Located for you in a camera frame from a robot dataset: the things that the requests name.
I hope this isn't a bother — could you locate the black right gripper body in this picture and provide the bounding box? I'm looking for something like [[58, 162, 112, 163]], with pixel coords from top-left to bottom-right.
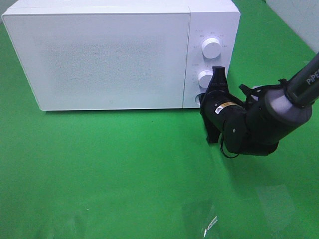
[[199, 66, 246, 144]]

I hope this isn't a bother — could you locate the white timer knob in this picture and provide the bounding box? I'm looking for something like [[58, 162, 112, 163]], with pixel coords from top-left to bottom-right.
[[198, 70, 213, 88]]

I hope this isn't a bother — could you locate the white microwave door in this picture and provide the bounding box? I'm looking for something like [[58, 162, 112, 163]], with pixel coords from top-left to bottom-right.
[[3, 13, 189, 111]]

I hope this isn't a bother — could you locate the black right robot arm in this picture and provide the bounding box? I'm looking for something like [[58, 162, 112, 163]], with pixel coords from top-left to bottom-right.
[[199, 55, 319, 156]]

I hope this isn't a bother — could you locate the round white door button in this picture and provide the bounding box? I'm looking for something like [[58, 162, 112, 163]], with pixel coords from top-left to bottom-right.
[[195, 93, 202, 105]]

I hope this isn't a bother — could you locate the white upper power knob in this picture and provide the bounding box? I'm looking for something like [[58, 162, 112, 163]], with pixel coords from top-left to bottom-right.
[[201, 37, 222, 59]]

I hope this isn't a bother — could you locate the white microwave oven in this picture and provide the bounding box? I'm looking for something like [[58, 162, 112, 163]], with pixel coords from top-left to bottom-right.
[[1, 0, 241, 111]]

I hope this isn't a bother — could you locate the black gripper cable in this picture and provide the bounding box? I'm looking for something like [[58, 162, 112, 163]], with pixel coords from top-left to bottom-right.
[[219, 79, 287, 159]]

